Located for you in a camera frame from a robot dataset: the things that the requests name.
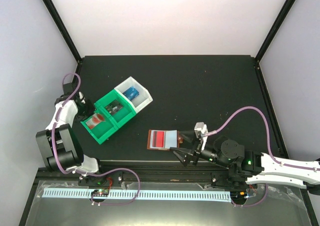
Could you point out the white plastic bin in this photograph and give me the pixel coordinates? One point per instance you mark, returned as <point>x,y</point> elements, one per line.
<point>142,100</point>

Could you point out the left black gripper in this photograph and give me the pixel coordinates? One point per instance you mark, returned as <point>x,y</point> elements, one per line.
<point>92,109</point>

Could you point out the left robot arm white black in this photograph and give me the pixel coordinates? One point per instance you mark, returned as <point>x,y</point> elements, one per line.
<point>59,147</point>

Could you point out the right black frame post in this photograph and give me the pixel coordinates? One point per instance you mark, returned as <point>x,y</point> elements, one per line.
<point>284,11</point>

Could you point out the black aluminium front rail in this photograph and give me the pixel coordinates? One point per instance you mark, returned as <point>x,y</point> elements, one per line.
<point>173,171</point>

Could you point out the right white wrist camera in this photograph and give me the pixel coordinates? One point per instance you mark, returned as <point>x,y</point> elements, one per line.
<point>200,129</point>

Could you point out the white slotted cable duct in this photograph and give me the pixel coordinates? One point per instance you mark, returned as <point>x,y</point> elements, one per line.
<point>82,193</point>

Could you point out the black frame post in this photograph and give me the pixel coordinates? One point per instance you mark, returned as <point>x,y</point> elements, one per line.
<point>62,29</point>
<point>284,11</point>

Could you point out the left black frame post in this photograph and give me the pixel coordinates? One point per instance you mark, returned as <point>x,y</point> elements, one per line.
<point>62,29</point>

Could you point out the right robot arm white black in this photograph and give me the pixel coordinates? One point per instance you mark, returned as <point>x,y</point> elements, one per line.
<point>236,168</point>

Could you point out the red white card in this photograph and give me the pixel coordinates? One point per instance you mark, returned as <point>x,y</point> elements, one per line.
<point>97,119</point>
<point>158,139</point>
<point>92,123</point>

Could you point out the green bin at end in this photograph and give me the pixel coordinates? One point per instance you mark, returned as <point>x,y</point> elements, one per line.
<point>103,131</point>

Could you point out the red white card in bin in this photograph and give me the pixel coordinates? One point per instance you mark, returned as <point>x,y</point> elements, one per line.
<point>92,123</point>

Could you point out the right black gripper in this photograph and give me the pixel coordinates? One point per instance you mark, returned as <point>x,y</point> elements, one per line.
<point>197,149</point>

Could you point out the small circuit board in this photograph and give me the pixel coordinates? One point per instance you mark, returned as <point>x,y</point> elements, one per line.
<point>100,193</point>

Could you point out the green bin near white bin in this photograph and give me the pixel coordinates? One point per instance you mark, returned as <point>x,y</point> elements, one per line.
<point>124,115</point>

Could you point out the brown leather card holder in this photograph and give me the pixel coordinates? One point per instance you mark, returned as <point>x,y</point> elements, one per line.
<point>172,140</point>

